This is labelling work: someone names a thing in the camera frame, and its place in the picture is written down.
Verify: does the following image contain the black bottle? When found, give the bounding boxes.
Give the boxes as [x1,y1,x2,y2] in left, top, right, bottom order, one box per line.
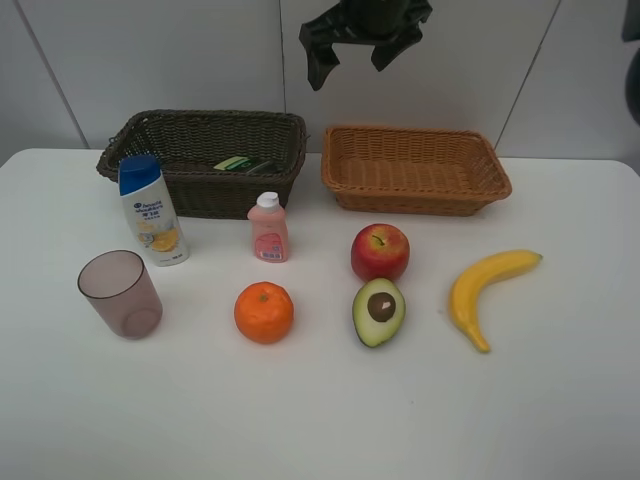
[213,156,281,174]

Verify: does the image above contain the pink lotion bottle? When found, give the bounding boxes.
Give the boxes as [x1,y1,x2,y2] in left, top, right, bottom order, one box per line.
[247,192,289,263]

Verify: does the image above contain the avocado half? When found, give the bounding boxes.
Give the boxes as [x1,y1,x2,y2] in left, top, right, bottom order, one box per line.
[352,278,406,348]

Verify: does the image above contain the dark brown wicker basket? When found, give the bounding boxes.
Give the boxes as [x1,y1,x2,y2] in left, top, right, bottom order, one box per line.
[97,110,307,220]

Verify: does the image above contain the tan wicker basket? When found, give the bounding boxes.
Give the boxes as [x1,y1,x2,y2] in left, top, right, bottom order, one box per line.
[321,126,512,217]

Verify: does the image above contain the red apple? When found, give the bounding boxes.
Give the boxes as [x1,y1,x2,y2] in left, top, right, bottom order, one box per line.
[351,223,410,282]

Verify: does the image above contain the translucent purple plastic cup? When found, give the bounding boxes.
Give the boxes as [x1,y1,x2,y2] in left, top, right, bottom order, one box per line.
[77,250,163,340]

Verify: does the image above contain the orange mandarin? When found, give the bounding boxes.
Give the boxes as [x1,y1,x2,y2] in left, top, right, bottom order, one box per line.
[234,282,294,344]

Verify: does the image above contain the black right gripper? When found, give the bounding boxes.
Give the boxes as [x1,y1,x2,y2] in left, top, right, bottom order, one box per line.
[299,0,433,91]

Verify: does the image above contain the yellow banana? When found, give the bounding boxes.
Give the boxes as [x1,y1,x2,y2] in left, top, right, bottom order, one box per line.
[448,250,543,354]

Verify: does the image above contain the white blue shampoo bottle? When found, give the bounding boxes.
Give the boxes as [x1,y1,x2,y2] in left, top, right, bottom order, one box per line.
[118,155,190,267]

